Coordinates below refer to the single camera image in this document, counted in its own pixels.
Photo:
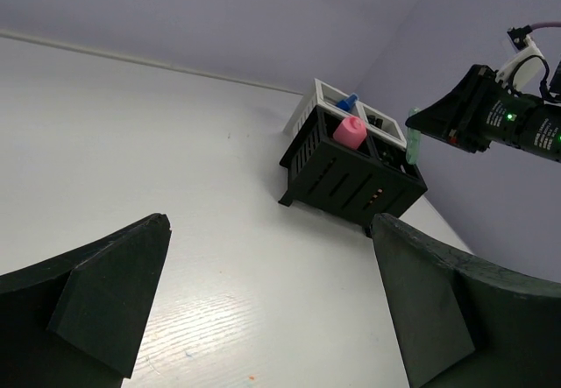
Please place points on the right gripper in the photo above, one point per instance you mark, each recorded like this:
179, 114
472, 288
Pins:
477, 112

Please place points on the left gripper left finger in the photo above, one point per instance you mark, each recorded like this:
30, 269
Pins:
78, 319

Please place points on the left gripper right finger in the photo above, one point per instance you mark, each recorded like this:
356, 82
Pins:
462, 321

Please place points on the green translucent highlighter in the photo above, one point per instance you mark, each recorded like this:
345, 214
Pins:
413, 145

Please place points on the pink cap black highlighter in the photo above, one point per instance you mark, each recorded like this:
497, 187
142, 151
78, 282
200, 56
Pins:
351, 132

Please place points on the blue cap black highlighter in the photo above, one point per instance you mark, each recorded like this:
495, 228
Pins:
348, 103

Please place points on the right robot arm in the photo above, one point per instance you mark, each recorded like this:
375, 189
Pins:
543, 125

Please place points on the white organizer box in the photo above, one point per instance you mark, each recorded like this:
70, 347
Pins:
326, 96

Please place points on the black slotted organizer box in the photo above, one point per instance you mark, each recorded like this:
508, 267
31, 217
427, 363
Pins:
353, 185

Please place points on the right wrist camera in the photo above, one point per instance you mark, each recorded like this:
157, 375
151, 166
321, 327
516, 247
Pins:
527, 62

